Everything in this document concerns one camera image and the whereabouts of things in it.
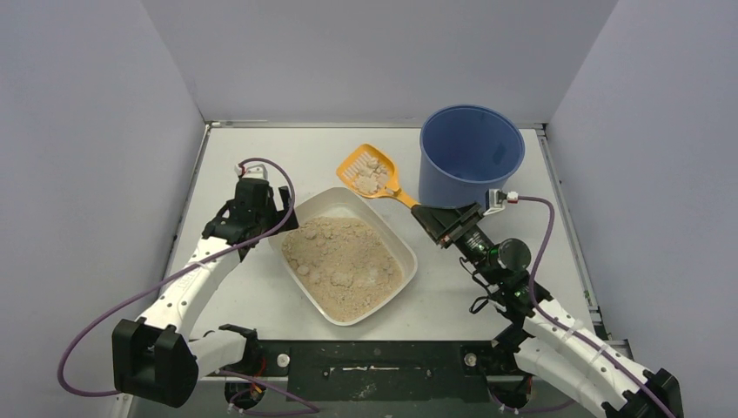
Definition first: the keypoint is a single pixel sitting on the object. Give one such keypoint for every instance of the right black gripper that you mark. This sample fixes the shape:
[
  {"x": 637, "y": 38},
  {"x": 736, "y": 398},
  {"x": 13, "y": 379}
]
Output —
[{"x": 452, "y": 224}]

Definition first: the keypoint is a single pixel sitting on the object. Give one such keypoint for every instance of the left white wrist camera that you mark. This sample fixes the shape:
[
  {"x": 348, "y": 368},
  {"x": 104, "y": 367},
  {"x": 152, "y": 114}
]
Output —
[{"x": 257, "y": 171}]

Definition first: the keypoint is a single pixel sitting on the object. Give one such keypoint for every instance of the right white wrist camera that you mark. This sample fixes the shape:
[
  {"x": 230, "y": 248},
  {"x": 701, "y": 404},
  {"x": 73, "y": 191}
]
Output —
[{"x": 497, "y": 200}]

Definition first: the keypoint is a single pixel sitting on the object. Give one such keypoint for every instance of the beige cat litter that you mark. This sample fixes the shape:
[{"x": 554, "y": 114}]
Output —
[{"x": 343, "y": 264}]

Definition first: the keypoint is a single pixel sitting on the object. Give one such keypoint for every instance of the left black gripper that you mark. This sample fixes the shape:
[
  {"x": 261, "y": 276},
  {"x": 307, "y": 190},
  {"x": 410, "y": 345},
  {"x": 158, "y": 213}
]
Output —
[{"x": 276, "y": 206}]

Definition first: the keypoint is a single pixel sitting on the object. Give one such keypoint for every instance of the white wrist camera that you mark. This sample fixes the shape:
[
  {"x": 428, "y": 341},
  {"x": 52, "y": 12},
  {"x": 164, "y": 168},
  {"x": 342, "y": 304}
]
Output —
[
  {"x": 257, "y": 171},
  {"x": 497, "y": 200}
]

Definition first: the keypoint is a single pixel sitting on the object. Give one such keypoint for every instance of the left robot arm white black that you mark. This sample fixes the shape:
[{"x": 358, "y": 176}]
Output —
[{"x": 155, "y": 357}]

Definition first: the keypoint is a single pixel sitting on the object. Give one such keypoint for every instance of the blue plastic bucket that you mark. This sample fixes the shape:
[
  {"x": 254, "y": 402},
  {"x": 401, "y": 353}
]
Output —
[{"x": 465, "y": 152}]

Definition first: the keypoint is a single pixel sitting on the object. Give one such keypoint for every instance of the orange plastic litter scoop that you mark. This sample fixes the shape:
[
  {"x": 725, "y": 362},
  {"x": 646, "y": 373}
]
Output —
[{"x": 368, "y": 172}]

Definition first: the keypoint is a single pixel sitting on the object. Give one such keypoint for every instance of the white plastic litter tray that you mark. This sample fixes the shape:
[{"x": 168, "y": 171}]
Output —
[{"x": 341, "y": 202}]

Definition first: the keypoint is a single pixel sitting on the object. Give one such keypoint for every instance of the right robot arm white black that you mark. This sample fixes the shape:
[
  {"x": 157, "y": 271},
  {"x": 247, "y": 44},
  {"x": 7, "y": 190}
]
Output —
[{"x": 544, "y": 339}]

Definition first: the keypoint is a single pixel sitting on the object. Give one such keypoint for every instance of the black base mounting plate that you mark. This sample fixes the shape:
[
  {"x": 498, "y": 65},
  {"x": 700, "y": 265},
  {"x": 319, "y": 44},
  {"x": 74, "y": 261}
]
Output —
[{"x": 471, "y": 371}]

